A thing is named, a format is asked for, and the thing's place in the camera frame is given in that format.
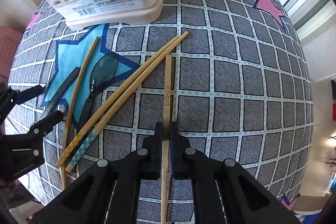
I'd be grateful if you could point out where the thin curved bamboo chopstick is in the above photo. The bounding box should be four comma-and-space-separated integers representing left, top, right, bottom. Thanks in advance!
60, 36, 100, 191

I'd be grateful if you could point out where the bamboo chopstick with engraving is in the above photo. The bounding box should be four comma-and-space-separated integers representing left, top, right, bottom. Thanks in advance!
161, 55, 172, 223

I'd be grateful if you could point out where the grey metal knife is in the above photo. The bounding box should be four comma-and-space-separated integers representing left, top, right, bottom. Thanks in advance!
40, 67, 80, 120

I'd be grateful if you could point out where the bamboo chopstick blue patterned end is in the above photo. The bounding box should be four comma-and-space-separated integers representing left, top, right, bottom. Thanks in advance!
66, 31, 189, 172

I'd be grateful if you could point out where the pink bag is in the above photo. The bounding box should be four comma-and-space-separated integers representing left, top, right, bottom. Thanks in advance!
0, 26, 23, 78

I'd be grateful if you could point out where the grey checked star tablecloth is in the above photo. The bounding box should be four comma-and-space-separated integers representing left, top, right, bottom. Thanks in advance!
5, 0, 313, 201

